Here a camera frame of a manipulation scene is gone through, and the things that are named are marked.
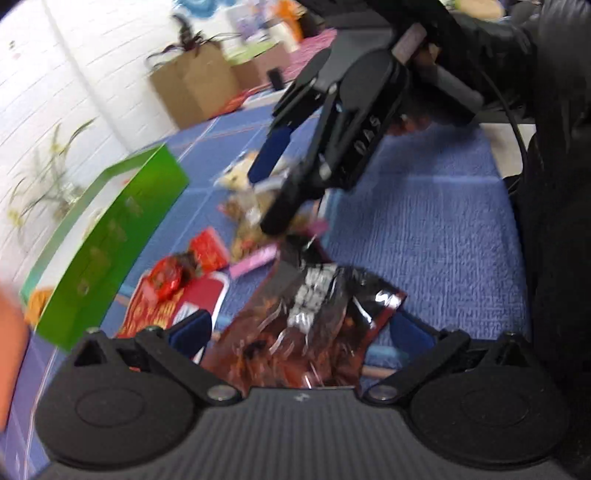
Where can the yellow cracker packet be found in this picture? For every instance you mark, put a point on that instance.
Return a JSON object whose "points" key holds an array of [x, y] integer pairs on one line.
{"points": [[235, 175]]}

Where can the pink candy wrapper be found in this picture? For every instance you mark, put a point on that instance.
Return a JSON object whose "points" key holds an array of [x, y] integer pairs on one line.
{"points": [[251, 262]]}

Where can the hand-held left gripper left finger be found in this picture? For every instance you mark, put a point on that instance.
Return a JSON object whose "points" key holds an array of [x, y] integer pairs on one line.
{"points": [[191, 330]]}

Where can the large brown cardboard box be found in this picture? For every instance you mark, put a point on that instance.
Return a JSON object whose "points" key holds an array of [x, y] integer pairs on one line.
{"points": [[194, 90]]}

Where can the black charger plug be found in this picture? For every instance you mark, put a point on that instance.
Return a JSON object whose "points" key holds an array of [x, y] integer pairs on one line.
{"points": [[275, 79]]}

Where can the green cardboard box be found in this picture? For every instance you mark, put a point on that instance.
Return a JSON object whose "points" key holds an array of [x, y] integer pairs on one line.
{"points": [[115, 240]]}

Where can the person's dark clothing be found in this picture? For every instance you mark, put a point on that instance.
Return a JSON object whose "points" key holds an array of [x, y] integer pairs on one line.
{"points": [[558, 230]]}

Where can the dark red snack bag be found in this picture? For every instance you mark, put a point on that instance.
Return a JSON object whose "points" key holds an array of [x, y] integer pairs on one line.
{"points": [[286, 332]]}

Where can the round red snack packet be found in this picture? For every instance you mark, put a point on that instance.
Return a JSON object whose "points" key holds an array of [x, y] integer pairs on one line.
{"points": [[168, 279]]}

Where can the orange red snack packet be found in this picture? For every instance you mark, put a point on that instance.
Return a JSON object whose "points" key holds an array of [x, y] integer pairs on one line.
{"points": [[152, 316]]}

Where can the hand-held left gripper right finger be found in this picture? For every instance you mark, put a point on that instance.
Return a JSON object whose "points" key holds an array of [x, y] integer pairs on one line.
{"points": [[413, 332]]}

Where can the orange plastic basin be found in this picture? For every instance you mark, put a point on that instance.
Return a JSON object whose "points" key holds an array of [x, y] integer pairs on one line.
{"points": [[11, 350]]}

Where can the blue patterned tablecloth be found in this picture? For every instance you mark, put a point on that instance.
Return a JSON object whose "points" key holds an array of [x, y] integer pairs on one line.
{"points": [[438, 207]]}

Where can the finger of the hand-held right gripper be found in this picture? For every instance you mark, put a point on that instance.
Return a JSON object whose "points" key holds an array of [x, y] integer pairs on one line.
{"points": [[270, 152], [288, 203]]}

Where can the person's right forearm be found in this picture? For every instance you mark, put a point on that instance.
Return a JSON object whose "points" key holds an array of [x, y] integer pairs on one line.
{"points": [[489, 41]]}

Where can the round crackers clear packet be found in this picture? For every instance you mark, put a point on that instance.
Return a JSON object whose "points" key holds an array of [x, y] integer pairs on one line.
{"points": [[249, 226]]}

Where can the glass vase with green plant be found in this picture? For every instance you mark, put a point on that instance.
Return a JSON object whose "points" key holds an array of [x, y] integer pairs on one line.
{"points": [[51, 184]]}

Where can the small red snack packet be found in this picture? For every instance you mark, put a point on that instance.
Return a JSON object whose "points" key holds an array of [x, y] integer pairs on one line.
{"points": [[210, 249]]}

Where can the red booklet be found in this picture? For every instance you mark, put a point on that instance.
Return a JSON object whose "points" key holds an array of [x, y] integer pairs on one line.
{"points": [[236, 101]]}

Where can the purple leaf plant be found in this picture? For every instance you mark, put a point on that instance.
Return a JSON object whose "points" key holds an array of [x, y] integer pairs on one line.
{"points": [[189, 39]]}

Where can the small brown cardboard box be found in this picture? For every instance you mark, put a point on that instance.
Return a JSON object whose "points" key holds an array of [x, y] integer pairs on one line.
{"points": [[258, 67]]}

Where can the pink patterned cloth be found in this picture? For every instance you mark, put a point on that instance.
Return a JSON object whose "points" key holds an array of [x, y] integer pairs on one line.
{"points": [[309, 53]]}

